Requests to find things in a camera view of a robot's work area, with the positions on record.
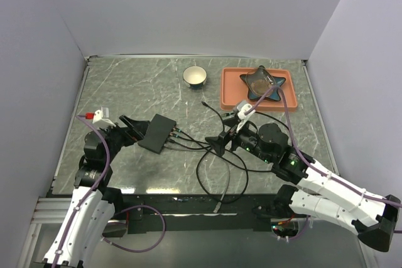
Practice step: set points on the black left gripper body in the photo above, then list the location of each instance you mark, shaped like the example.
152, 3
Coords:
117, 137

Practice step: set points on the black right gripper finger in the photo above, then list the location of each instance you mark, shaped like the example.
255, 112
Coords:
236, 120
218, 143

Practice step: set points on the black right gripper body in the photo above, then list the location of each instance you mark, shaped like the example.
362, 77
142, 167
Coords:
248, 140

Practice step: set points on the black network switch box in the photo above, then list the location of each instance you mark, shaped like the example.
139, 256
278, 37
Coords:
157, 133

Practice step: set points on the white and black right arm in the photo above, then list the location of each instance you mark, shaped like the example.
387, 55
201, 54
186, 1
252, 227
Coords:
311, 189

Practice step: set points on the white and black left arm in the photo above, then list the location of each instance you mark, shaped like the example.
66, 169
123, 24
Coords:
93, 202

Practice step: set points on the clear glass bowl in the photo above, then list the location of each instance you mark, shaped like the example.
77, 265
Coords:
259, 81

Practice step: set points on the dark blue star dish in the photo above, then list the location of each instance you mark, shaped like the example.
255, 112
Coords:
252, 97

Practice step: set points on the small white teal bowl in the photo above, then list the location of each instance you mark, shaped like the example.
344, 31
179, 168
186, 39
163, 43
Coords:
195, 77

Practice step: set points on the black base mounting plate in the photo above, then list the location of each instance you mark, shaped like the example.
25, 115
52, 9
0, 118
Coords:
274, 205

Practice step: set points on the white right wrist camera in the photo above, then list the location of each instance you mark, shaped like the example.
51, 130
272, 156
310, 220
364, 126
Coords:
243, 111

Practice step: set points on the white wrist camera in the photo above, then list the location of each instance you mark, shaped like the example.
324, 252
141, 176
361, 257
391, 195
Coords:
243, 111
100, 115

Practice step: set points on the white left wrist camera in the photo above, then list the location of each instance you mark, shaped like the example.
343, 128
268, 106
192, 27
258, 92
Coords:
100, 115

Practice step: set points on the aluminium frame rail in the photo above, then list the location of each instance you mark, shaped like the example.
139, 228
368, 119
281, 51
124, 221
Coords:
54, 210

